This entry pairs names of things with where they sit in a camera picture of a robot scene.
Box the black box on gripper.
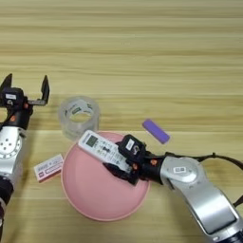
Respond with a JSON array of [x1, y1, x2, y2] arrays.
[[118, 134, 147, 164], [0, 87, 26, 108]]

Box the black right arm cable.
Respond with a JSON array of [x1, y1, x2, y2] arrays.
[[164, 151, 243, 208]]

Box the small red white box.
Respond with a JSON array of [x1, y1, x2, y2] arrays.
[[32, 153, 65, 184]]

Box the clear tape roll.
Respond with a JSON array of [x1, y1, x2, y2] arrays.
[[57, 95, 101, 140]]

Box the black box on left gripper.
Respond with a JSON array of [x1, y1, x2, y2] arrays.
[[0, 87, 26, 108]]

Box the purple rectangular block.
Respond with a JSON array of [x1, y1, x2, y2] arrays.
[[141, 118, 171, 145]]

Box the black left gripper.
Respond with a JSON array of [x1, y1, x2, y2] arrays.
[[0, 73, 50, 130]]

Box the white remote control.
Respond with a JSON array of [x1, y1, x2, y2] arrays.
[[78, 129, 134, 174]]

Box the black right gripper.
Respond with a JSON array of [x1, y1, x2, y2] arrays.
[[103, 140, 165, 186]]

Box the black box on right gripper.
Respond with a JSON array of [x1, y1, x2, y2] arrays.
[[118, 134, 147, 164]]

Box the pink round plate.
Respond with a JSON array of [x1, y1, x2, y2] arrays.
[[61, 130, 152, 222]]

